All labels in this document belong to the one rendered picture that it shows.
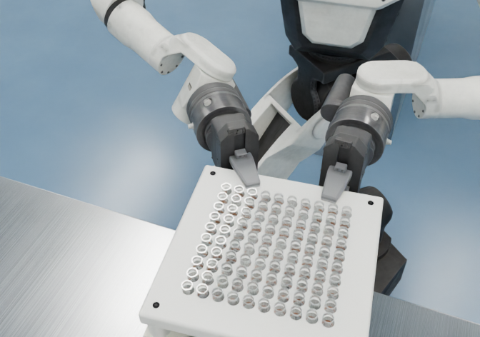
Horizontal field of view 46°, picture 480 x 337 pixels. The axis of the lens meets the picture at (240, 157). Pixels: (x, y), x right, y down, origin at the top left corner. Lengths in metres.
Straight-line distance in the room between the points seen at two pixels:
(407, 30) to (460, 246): 0.80
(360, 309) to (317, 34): 0.62
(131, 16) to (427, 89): 0.50
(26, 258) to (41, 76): 2.03
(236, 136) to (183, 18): 2.52
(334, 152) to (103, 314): 0.41
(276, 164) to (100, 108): 1.49
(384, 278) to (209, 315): 1.18
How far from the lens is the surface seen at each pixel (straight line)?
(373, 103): 0.86
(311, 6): 1.10
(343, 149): 0.77
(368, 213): 0.74
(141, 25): 0.99
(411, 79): 0.91
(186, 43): 0.93
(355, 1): 1.07
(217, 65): 0.90
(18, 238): 1.00
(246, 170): 0.76
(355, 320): 0.64
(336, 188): 0.75
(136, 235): 0.95
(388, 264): 1.81
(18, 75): 2.99
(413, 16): 2.16
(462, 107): 0.97
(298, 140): 1.22
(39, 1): 3.63
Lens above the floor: 1.58
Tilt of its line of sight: 43 degrees down
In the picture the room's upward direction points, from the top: straight up
